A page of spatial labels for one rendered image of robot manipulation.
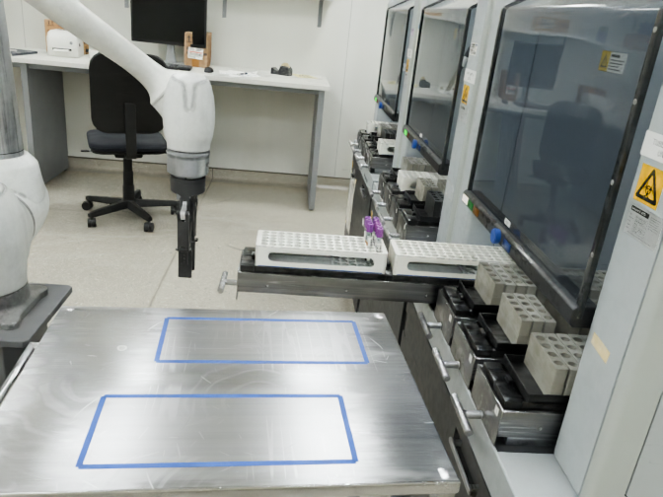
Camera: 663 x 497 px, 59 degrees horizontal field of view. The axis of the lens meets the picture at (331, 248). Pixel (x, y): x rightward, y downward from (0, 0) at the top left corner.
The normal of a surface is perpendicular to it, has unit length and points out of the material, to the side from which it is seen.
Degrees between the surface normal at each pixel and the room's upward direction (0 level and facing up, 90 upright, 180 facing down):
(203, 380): 0
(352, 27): 90
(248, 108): 90
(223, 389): 0
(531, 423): 90
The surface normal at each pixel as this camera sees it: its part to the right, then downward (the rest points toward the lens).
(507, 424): 0.06, 0.37
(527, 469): 0.10, -0.93
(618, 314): -0.99, -0.07
